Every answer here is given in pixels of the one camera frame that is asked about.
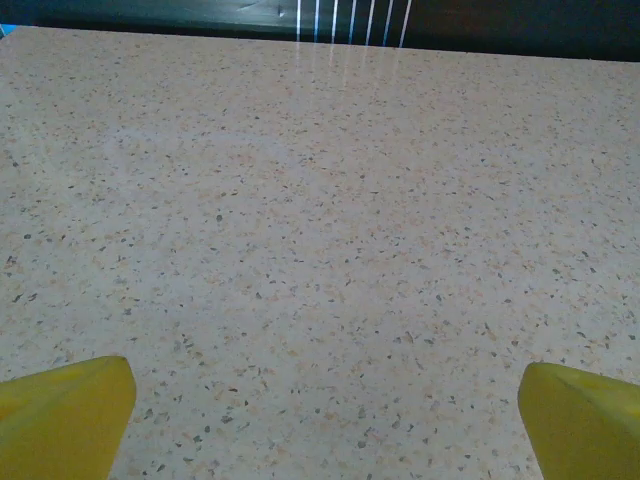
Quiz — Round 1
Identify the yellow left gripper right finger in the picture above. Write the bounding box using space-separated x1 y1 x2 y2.
518 361 640 480

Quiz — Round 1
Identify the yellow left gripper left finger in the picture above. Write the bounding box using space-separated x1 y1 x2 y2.
0 355 137 480

